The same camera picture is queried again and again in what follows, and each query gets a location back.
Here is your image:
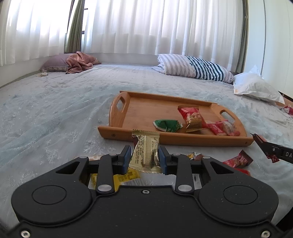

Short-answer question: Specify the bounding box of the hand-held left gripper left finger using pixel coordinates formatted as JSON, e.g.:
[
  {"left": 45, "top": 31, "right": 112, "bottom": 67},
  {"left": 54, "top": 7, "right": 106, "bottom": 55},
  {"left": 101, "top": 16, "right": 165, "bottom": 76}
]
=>
[{"left": 30, "top": 145, "right": 132, "bottom": 196}]

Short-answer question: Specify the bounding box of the white sheer curtain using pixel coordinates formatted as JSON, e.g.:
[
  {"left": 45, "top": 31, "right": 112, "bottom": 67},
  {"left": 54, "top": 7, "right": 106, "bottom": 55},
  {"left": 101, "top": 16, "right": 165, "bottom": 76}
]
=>
[
  {"left": 82, "top": 0, "right": 244, "bottom": 71},
  {"left": 0, "top": 0, "right": 72, "bottom": 67}
]

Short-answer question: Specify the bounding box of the yellow snack packet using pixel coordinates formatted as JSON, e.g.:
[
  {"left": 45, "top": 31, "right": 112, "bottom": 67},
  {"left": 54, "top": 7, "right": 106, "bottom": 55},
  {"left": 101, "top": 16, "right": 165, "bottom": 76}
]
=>
[{"left": 90, "top": 170, "right": 142, "bottom": 191}]

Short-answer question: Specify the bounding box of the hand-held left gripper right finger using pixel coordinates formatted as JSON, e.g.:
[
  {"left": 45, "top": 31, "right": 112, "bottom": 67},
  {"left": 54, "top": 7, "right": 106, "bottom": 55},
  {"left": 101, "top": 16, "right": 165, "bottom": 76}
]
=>
[{"left": 159, "top": 145, "right": 261, "bottom": 196}]

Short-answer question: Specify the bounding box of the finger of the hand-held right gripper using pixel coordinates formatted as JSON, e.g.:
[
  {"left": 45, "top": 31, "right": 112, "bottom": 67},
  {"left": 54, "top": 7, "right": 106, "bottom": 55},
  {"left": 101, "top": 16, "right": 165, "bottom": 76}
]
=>
[{"left": 254, "top": 138, "right": 282, "bottom": 159}]

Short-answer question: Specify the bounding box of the small red nut packet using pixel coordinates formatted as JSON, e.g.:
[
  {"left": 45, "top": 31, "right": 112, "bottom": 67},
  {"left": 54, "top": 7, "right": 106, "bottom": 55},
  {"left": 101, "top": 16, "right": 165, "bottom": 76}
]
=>
[
  {"left": 215, "top": 119, "right": 241, "bottom": 137},
  {"left": 206, "top": 122, "right": 223, "bottom": 136}
]

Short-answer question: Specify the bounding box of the wooden tray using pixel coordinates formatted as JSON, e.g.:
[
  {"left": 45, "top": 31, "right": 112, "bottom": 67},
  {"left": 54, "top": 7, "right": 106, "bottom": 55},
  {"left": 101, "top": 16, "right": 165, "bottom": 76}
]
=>
[{"left": 98, "top": 91, "right": 254, "bottom": 147}]

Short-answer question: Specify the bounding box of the white wardrobe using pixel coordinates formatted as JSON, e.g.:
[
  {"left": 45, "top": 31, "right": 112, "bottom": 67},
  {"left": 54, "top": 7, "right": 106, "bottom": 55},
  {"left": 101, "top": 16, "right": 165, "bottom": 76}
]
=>
[{"left": 244, "top": 0, "right": 293, "bottom": 98}]

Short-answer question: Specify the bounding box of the brown cookie snack packet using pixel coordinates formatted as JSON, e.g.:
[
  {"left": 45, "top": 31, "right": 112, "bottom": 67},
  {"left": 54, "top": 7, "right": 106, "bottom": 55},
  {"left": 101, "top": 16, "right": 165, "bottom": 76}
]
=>
[{"left": 187, "top": 152, "right": 204, "bottom": 161}]

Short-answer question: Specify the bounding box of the white pillow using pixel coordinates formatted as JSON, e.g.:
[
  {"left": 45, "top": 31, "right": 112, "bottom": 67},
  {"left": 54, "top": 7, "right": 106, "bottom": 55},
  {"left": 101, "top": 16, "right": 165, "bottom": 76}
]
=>
[{"left": 233, "top": 65, "right": 285, "bottom": 104}]

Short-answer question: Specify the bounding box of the red biscuit packet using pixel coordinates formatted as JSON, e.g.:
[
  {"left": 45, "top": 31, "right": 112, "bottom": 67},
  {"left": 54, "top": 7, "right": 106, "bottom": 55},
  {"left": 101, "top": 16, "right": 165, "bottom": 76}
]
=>
[
  {"left": 222, "top": 150, "right": 253, "bottom": 175},
  {"left": 251, "top": 133, "right": 280, "bottom": 163}
]

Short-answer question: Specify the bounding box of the striped pillow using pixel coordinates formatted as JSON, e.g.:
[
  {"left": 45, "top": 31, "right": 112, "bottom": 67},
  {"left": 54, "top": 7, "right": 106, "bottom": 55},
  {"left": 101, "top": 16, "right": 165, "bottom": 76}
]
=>
[{"left": 151, "top": 54, "right": 234, "bottom": 83}]

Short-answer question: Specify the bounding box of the gold snack packet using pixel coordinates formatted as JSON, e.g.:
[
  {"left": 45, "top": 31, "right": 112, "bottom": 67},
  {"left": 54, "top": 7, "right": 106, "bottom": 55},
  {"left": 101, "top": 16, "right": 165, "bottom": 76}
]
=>
[{"left": 129, "top": 129, "right": 164, "bottom": 175}]

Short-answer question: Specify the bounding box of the pink cloth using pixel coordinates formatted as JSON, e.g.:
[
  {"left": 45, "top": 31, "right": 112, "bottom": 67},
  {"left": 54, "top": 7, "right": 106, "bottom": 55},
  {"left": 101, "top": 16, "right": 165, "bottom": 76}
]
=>
[{"left": 65, "top": 51, "right": 101, "bottom": 75}]

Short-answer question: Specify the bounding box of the green snack packet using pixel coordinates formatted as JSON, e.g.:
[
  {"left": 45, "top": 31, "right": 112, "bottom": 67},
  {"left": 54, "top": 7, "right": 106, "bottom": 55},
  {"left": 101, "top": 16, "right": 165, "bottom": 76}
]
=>
[{"left": 153, "top": 119, "right": 183, "bottom": 133}]

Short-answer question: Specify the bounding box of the purple pillow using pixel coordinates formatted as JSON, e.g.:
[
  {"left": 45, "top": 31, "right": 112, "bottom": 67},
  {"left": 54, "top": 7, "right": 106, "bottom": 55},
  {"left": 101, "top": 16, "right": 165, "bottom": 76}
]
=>
[{"left": 39, "top": 54, "right": 77, "bottom": 72}]

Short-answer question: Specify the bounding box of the brown wooden furniture edge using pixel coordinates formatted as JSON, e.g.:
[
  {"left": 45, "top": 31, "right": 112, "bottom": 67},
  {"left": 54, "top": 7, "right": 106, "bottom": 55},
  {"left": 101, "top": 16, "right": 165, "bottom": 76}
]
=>
[{"left": 278, "top": 91, "right": 293, "bottom": 107}]

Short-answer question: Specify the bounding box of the pale blue snowflake bedspread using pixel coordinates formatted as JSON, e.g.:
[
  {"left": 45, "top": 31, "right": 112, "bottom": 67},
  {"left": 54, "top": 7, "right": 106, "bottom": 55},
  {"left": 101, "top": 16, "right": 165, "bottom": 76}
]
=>
[{"left": 0, "top": 63, "right": 293, "bottom": 206}]

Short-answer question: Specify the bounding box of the large red nut packet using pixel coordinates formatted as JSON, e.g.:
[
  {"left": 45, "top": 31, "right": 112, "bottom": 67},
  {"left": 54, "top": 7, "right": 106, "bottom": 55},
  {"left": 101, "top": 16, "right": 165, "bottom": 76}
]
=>
[{"left": 177, "top": 105, "right": 209, "bottom": 133}]

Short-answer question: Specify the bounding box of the green curtain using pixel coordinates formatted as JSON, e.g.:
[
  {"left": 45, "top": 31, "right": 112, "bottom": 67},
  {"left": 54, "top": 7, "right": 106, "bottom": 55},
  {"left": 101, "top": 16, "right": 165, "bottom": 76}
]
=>
[
  {"left": 64, "top": 0, "right": 87, "bottom": 55},
  {"left": 236, "top": 0, "right": 250, "bottom": 74}
]

